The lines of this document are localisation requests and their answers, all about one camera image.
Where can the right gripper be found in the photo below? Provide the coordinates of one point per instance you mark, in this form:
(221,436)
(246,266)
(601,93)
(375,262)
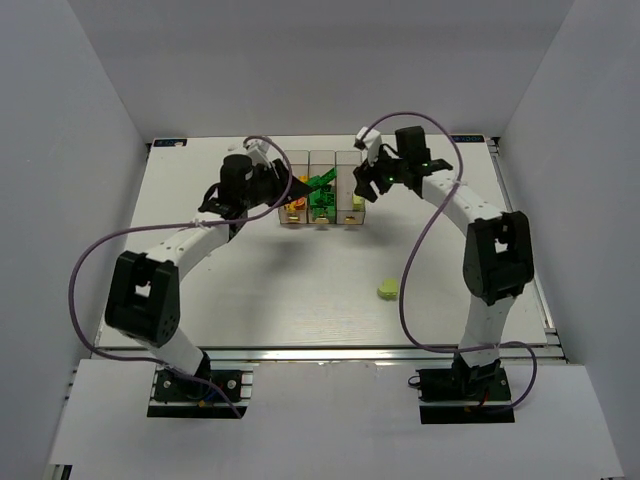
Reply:
(379,173)

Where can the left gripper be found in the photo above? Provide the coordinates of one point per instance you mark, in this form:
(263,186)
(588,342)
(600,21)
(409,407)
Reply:
(273,181)

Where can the green long lego brick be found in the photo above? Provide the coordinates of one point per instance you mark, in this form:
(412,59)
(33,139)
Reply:
(319,181)

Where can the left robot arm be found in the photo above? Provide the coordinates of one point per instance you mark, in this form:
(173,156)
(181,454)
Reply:
(144,298)

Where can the light green sloped lego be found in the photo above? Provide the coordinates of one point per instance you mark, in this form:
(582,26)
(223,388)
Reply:
(388,289)

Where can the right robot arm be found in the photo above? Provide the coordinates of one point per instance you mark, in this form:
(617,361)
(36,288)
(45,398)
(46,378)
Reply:
(498,259)

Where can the green 2x2 lego brick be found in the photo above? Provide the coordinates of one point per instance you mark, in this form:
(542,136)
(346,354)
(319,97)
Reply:
(316,202)

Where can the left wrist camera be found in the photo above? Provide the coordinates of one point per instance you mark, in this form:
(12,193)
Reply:
(257,150)

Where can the middle clear container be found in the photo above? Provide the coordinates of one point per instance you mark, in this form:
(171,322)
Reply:
(321,161)

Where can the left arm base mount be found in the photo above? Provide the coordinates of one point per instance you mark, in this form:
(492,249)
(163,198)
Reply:
(172,397)

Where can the blue label sticker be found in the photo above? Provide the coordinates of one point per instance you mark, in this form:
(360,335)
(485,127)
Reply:
(169,143)
(468,138)

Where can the green 2x3 lego brick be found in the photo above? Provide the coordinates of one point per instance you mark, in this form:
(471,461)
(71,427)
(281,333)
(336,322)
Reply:
(327,197)

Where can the clear container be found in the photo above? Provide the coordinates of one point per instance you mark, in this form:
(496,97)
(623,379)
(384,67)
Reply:
(299,160)
(321,161)
(346,162)

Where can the left blue label sticker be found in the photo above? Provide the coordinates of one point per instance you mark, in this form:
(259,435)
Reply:
(169,143)

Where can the left clear container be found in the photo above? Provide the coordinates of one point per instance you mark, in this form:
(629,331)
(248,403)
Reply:
(299,160)

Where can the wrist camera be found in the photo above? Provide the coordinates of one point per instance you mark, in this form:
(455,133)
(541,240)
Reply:
(257,150)
(368,141)

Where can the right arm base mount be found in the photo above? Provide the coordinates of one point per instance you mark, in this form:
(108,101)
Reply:
(441,403)

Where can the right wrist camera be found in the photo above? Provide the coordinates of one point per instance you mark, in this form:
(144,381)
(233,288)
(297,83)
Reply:
(368,141)

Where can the right blue label sticker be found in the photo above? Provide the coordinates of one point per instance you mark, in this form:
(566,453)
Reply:
(468,138)

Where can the right clear container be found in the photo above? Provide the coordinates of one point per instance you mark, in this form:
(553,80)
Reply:
(346,162)

